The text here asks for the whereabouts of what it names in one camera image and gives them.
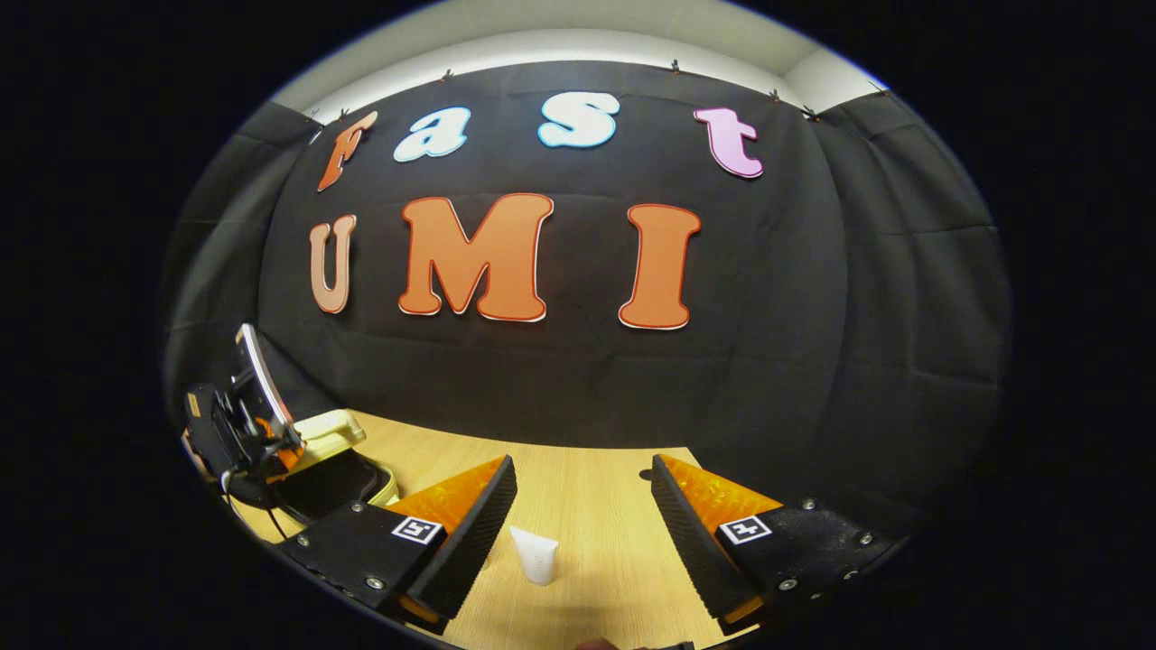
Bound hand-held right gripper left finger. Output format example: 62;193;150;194
275;454;518;633

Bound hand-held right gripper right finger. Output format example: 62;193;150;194
650;453;913;637

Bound pale yellow small suitcase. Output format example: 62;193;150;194
269;408;401;526

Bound white squeeze tube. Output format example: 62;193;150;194
508;525;560;587

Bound thin gripper cable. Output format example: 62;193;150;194
219;468;303;535

